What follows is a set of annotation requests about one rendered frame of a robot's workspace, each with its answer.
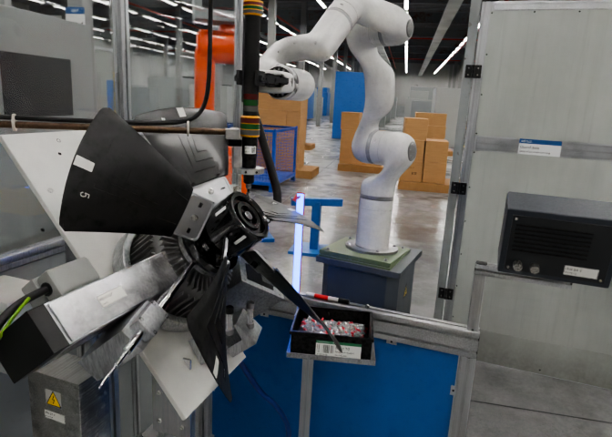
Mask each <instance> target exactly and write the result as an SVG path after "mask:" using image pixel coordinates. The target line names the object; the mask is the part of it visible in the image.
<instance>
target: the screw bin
mask: <svg viewBox="0 0 612 437"><path fill-rule="evenodd" d="M311 308H312V309H313V310H314V311H315V312H316V314H317V315H318V316H319V317H320V318H321V319H322V318H323V320H335V321H346V322H347V321H349V322H351V321H352V322H353V323H361V324H365V327H366V328H368V330H366V331H367V333H365V338H362V337H353V336H344V335H335V334H332V335H334V337H335V338H336V340H337V341H338V342H339V343H340V345H341V347H342V353H341V352H339V350H338V348H337V347H336V345H335V344H334V342H333V340H332V338H331V337H330V335H329V334H326V333H317V332H307V331H300V328H301V327H300V325H301V322H302V319H303V318H305V319H308V317H309V315H308V314H307V313H306V312H304V311H303V310H301V309H300V308H299V307H298V308H297V310H296V313H295V316H294V319H293V323H292V325H291V330H290V334H291V352H295V353H304V354H314V355H323V356H333V357H343V358H353V359H362V360H370V359H371V355H372V344H373V343H374V338H373V322H372V312H371V311H361V310H343V309H333V308H323V307H313V306H311Z"/></svg>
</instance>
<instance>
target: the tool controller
mask: <svg viewBox="0 0 612 437"><path fill-rule="evenodd" d="M497 270H498V271H501V272H506V273H513V274H518V275H524V276H530V277H536V278H542V279H552V280H559V281H564V282H571V283H576V284H582V285H588V286H594V287H599V288H606V289H607V288H608V287H609V284H610V281H611V279H612V202H607V201H598V200H590V199H581V198H564V197H556V196H547V195H538V194H529V193H521V192H512V191H509V192H508V193H507V197H506V203H505V213H504V218H503V224H502V229H501V235H500V241H499V247H498V259H497Z"/></svg>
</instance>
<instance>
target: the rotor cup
mask: <svg viewBox="0 0 612 437"><path fill-rule="evenodd" d="M225 206H226V209H225V210H223V211H222V212H221V213H219V214H218V216H217V217H216V214H215V213H217V212H218V211H219V210H221V209H222V208H223V207H225ZM245 211H248V212H249V213H250V214H251V215H252V219H248V218H247V217H246V216H245ZM268 233H269V225H268V221H267V219H266V216H265V214H264V213H263V211H262V209H261V208H260V206H259V205H258V204H257V203H256V202H255V201H254V200H253V199H252V198H251V197H249V196H248V195H246V194H244V193H242V192H239V191H234V192H232V193H229V194H228V196H226V197H225V198H224V199H222V200H221V201H220V202H219V203H217V204H216V205H215V206H214V207H213V209H212V211H211V212H210V215H209V218H208V220H207V222H206V224H205V226H204V229H203V230H202V232H201V234H200V236H199V239H198V240H197V241H192V240H190V239H185V238H184V240H185V243H186V246H187V248H188V250H189V252H190V254H191V255H192V257H193V258H194V259H195V260H196V261H197V263H199V264H200V265H201V266H202V267H203V268H205V269H207V270H209V271H211V272H214V273H217V272H218V270H219V267H216V259H221V256H222V249H223V240H224V236H226V238H228V240H229V242H228V251H229V256H227V260H229V261H230V264H229V270H231V269H233V268H234V267H235V266H236V264H237V262H238V257H239V256H241V255H242V254H244V253H245V252H246V251H248V250H249V249H251V248H253V247H254V246H255V245H257V244H258V243H260V242H261V241H262V240H264V239H265V238H266V237H267V235H268ZM242 236H245V237H246V238H245V239H244V240H242V241H241V242H240V243H238V244H237V245H236V244H234V242H235V241H236V240H238V239H240V238H241V237H242Z"/></svg>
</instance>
